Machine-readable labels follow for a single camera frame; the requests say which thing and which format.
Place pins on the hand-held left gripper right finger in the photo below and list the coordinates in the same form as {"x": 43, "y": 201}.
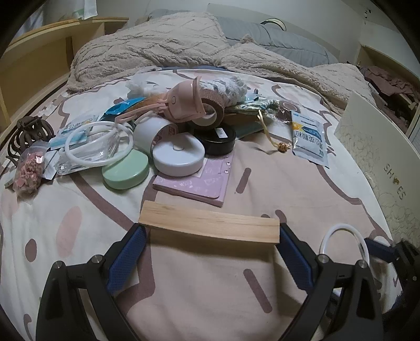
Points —
{"x": 295, "y": 259}

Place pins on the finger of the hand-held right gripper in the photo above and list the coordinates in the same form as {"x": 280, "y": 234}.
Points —
{"x": 379, "y": 250}

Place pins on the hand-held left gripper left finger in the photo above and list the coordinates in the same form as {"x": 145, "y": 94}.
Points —
{"x": 126, "y": 262}

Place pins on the green round case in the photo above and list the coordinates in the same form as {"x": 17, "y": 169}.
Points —
{"x": 126, "y": 173}

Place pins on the wooden block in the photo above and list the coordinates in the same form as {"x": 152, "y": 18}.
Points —
{"x": 210, "y": 226}

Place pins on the white shoe box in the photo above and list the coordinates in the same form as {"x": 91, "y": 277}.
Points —
{"x": 377, "y": 157}

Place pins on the pink notebook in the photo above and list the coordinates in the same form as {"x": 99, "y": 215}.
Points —
{"x": 203, "y": 187}

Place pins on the white round disc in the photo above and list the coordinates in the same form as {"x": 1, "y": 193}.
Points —
{"x": 177, "y": 164}

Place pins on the blue white sachet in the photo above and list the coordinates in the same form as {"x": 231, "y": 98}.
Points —
{"x": 308, "y": 141}

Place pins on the white plastic bottle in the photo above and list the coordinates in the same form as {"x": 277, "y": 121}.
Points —
{"x": 147, "y": 131}

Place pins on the black round tin white label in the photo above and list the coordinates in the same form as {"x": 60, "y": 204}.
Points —
{"x": 210, "y": 144}

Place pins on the printed bed sheet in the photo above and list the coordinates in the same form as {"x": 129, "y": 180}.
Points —
{"x": 197, "y": 311}

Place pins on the bag of pink beads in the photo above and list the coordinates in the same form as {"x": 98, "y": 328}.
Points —
{"x": 28, "y": 173}

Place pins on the white blue mask packet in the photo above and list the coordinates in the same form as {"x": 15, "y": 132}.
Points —
{"x": 70, "y": 128}

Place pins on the brown round object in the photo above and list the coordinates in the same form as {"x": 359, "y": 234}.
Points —
{"x": 287, "y": 108}

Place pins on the brown hair claw clip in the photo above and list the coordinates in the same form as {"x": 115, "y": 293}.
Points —
{"x": 39, "y": 129}

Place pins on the skin-coloured tape roll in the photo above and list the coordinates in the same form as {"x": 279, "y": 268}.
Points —
{"x": 218, "y": 111}

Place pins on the pink eyelash curler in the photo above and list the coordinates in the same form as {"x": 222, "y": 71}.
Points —
{"x": 178, "y": 100}

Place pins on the pile of clothes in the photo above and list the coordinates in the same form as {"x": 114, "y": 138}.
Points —
{"x": 387, "y": 78}

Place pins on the white fluffy item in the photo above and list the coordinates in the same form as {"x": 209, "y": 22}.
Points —
{"x": 141, "y": 86}

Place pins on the grey crochet piece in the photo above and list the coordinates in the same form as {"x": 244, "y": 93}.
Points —
{"x": 229, "y": 88}

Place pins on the grey pillow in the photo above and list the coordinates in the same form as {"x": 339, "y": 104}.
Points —
{"x": 279, "y": 42}

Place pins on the beige fluffy blanket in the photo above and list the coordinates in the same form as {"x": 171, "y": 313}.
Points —
{"x": 147, "y": 42}

